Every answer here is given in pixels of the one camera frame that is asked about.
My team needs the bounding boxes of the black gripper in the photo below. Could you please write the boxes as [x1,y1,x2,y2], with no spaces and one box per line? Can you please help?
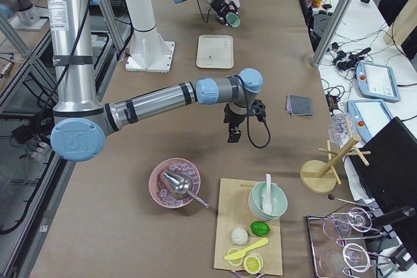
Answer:
[210,0,238,24]
[223,99,266,143]

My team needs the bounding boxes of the green plastic cup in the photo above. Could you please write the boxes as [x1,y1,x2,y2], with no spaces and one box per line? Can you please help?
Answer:
[225,12,240,28]

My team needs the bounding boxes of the cream rabbit print tray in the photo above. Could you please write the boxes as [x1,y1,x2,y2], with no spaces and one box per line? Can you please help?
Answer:
[196,35,234,69]

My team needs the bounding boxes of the grey folded cloth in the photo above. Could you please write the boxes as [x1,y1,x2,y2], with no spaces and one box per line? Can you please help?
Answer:
[286,94,313,116]

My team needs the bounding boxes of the metal ice scoop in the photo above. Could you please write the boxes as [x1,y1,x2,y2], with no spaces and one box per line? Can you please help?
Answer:
[160,171,209,208]

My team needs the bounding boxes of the stacked mint green bowls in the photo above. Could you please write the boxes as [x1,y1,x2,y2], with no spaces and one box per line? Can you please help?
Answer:
[248,181,289,222]

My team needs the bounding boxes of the white ceramic spoon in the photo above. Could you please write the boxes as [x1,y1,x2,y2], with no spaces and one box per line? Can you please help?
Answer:
[263,173,272,215]

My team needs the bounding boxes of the wooden mug tree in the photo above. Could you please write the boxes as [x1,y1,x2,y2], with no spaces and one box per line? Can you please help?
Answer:
[300,135,370,194]

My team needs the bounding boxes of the pink ceramic bowl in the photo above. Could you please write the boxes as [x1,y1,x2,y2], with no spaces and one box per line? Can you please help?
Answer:
[149,158,201,209]

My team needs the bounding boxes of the green lime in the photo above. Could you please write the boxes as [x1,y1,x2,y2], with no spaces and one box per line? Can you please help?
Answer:
[250,221,270,237]

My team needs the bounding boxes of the wooden cutting board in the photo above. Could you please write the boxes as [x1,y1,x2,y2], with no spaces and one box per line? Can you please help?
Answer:
[214,178,283,276]

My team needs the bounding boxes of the yellow plastic knife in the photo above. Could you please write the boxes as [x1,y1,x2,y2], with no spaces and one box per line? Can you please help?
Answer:
[223,238,269,260]

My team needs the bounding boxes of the lemon slice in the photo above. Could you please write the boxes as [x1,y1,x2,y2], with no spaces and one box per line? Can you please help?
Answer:
[243,253,264,275]

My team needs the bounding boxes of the blue teach pendant tablet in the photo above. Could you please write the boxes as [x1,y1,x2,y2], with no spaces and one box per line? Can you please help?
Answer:
[356,61,401,103]

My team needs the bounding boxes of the black monitor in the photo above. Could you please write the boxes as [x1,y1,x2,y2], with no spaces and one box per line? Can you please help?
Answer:
[350,116,417,223]

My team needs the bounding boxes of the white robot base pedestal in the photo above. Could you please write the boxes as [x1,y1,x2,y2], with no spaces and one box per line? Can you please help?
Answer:
[126,0,175,73]

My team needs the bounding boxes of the aluminium frame post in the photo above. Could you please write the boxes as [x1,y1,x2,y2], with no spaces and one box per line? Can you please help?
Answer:
[311,0,352,68]

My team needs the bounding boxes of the black wire glass rack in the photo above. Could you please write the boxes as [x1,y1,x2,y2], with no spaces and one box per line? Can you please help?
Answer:
[306,207,399,277]

